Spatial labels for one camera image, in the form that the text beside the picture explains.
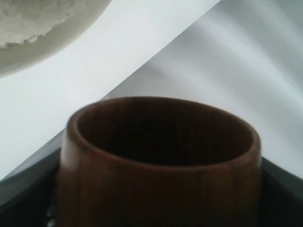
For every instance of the brown wooden cup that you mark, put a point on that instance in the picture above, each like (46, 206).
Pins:
(148, 161)

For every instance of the white rice grains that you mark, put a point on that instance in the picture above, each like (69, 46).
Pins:
(25, 20)

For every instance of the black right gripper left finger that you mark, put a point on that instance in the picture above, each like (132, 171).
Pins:
(27, 194)

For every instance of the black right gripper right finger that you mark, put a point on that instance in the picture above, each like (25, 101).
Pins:
(281, 203)

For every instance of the white ceramic bowl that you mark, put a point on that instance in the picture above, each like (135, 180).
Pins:
(17, 57)

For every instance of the white backdrop curtain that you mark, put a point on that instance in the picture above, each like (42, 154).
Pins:
(243, 56)

